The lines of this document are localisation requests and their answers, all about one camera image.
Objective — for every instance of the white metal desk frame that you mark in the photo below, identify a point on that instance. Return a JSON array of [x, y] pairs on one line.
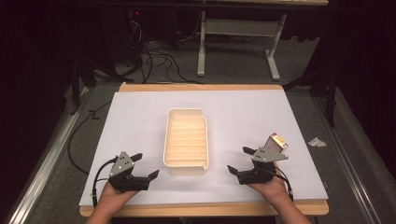
[[236, 26]]

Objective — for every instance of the person's right hand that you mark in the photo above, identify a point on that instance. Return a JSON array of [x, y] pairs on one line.
[[271, 187]]

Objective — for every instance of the small purple and yellow box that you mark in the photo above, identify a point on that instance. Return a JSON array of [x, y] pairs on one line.
[[276, 142]]

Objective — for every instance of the black stand legs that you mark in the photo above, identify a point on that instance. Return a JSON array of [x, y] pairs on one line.
[[77, 84], [330, 93]]

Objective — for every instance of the wooden table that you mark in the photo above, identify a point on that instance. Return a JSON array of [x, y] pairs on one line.
[[202, 87]]

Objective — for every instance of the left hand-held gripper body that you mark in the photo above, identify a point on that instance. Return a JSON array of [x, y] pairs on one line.
[[124, 174]]

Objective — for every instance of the white paper sheet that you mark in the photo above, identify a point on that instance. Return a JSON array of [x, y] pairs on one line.
[[224, 118]]

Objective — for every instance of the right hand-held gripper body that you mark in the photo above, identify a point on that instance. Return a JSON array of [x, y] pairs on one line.
[[261, 166]]

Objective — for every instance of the crumpled white tissue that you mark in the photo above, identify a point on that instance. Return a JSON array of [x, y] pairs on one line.
[[317, 142]]

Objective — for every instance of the metal floor rail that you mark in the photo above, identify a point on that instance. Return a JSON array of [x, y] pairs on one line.
[[345, 155], [46, 158]]

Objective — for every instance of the person's left hand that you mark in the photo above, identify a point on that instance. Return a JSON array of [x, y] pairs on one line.
[[115, 196]]

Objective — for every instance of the white ribbed plastic tray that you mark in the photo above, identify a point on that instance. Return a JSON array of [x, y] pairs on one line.
[[186, 141]]

